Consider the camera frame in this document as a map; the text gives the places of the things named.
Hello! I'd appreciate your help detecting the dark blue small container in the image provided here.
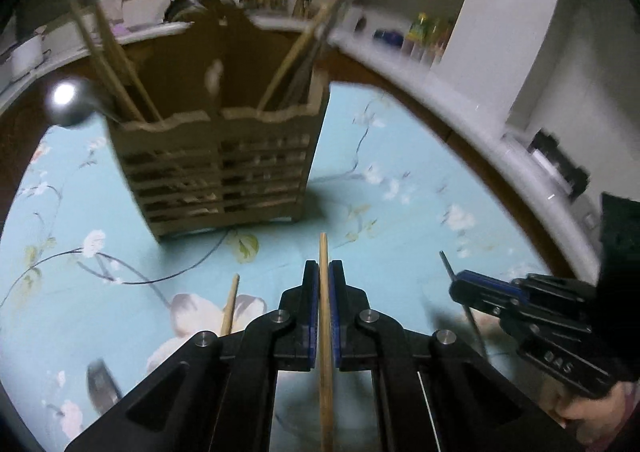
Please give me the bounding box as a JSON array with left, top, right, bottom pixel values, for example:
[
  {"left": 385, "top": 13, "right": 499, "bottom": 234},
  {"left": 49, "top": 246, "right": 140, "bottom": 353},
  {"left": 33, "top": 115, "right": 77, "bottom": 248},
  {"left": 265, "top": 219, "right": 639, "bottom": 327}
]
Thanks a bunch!
[{"left": 373, "top": 30, "right": 405, "bottom": 48}]

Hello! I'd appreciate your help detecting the wooden chopstick on table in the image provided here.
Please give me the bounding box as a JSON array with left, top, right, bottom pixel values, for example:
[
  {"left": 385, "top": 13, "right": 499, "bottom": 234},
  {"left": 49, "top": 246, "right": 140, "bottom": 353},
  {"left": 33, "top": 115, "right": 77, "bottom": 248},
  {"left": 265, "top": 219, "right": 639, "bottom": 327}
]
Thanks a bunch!
[{"left": 219, "top": 273, "right": 240, "bottom": 337}]

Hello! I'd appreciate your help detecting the dark metal chopstick in holder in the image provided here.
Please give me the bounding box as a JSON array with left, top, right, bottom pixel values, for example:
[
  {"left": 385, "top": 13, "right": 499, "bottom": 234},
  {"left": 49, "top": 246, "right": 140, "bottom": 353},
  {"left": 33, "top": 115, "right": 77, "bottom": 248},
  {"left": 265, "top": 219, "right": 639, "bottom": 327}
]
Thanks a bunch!
[{"left": 277, "top": 0, "right": 352, "bottom": 111}]

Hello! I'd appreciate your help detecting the black wok pan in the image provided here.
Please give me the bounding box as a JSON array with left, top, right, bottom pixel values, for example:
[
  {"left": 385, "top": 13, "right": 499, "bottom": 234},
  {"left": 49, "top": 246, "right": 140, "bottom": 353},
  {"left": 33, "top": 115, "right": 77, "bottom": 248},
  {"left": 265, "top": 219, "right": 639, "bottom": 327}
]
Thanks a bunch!
[{"left": 163, "top": 0, "right": 236, "bottom": 23}]

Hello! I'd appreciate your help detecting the green yellow drink bottle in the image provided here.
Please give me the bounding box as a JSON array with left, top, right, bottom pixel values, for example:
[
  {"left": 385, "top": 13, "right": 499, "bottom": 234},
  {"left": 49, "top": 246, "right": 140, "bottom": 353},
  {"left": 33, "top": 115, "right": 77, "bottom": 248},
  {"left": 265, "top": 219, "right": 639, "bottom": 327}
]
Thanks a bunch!
[{"left": 405, "top": 12, "right": 428, "bottom": 50}]

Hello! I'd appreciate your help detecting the stainless steel spoon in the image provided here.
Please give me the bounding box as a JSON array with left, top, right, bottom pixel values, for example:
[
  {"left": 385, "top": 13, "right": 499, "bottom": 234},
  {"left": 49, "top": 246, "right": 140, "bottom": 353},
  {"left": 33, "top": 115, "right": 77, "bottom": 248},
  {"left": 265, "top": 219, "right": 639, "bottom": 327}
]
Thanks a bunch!
[{"left": 44, "top": 77, "right": 122, "bottom": 128}]

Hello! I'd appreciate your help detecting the white round pot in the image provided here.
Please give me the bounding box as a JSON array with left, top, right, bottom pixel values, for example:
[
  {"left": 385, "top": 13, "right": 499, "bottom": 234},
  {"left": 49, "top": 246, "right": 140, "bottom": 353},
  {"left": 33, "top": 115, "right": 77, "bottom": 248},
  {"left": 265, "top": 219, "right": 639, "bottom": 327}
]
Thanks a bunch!
[{"left": 9, "top": 34, "right": 44, "bottom": 82}]

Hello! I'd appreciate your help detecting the wooden slatted utensil holder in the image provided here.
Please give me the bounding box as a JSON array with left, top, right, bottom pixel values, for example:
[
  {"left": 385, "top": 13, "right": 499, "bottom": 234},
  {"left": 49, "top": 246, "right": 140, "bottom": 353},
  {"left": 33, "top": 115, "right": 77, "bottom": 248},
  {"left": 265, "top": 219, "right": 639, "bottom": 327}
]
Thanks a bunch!
[{"left": 107, "top": 4, "right": 330, "bottom": 241}]

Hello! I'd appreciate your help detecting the floral light blue tablecloth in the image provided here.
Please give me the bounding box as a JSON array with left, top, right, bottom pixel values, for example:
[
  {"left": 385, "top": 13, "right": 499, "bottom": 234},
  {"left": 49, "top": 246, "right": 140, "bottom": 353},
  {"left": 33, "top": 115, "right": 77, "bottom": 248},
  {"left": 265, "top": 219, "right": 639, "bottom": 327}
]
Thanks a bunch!
[{"left": 1, "top": 84, "right": 544, "bottom": 451}]

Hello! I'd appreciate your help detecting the person's right hand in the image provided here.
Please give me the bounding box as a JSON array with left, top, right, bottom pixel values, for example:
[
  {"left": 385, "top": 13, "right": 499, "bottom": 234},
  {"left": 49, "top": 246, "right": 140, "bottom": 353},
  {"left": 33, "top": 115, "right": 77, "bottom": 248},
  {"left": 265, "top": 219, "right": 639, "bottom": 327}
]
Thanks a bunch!
[{"left": 551, "top": 382, "right": 637, "bottom": 451}]

